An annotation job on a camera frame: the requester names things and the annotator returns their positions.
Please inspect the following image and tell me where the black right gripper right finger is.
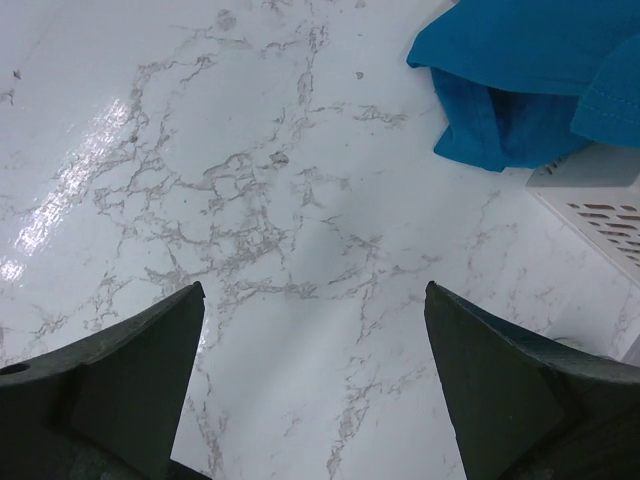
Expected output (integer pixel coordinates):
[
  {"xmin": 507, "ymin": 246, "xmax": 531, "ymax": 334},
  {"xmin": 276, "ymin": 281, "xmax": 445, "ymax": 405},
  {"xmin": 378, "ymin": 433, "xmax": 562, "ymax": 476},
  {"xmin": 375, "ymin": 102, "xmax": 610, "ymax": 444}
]
[{"xmin": 424, "ymin": 282, "xmax": 639, "ymax": 479}]

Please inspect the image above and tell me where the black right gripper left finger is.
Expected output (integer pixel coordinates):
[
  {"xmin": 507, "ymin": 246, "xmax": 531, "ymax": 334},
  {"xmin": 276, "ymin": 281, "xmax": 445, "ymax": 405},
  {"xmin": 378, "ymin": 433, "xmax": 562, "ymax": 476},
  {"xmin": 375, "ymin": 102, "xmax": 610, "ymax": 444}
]
[{"xmin": 1, "ymin": 283, "xmax": 205, "ymax": 479}]

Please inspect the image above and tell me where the teal t-shirt on rack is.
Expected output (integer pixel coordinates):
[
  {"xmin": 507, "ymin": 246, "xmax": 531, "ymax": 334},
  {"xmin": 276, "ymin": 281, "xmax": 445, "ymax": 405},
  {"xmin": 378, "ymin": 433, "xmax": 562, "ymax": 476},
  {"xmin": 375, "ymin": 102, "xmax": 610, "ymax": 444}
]
[{"xmin": 407, "ymin": 1, "xmax": 639, "ymax": 172}]

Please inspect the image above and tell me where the white perforated file organizer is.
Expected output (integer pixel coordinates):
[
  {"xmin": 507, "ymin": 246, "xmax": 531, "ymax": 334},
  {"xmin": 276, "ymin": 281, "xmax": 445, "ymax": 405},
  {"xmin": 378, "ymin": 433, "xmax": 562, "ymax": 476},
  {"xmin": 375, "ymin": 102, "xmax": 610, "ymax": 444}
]
[{"xmin": 526, "ymin": 144, "xmax": 640, "ymax": 283}]

